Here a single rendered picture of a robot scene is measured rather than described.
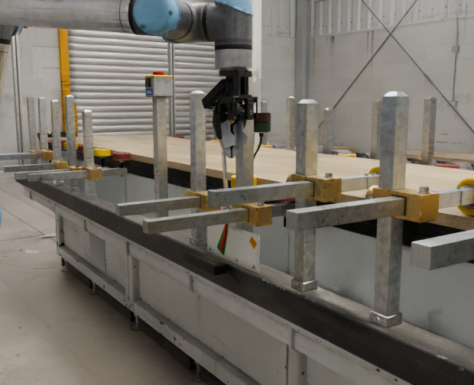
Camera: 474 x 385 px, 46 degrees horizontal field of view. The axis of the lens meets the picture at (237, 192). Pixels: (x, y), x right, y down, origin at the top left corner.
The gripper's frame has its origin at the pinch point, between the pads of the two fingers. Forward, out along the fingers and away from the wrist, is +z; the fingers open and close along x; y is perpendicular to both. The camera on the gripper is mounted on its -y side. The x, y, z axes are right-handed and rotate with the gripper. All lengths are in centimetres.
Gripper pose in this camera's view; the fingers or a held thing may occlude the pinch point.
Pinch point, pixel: (229, 153)
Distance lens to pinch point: 140.2
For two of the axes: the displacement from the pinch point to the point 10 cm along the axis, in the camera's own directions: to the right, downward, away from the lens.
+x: 8.4, -0.9, 5.4
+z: 0.0, 9.9, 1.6
